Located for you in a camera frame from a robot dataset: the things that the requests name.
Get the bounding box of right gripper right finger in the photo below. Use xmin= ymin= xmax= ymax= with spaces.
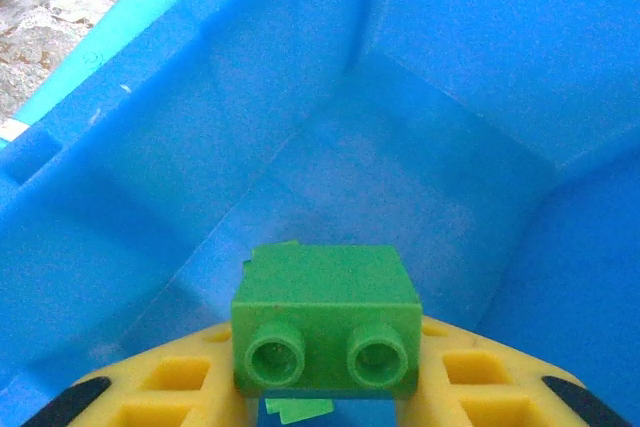
xmin=397 ymin=315 xmax=634 ymax=427

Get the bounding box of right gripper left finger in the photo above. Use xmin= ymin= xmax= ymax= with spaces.
xmin=27 ymin=321 xmax=259 ymax=427

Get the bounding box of green lego brick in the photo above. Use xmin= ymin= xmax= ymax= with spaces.
xmin=249 ymin=240 xmax=335 ymax=426
xmin=230 ymin=242 xmax=425 ymax=401

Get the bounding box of blue three-compartment bin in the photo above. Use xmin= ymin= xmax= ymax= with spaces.
xmin=0 ymin=0 xmax=640 ymax=427

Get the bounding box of teal marker pen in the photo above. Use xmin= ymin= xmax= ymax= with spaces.
xmin=0 ymin=0 xmax=236 ymax=148

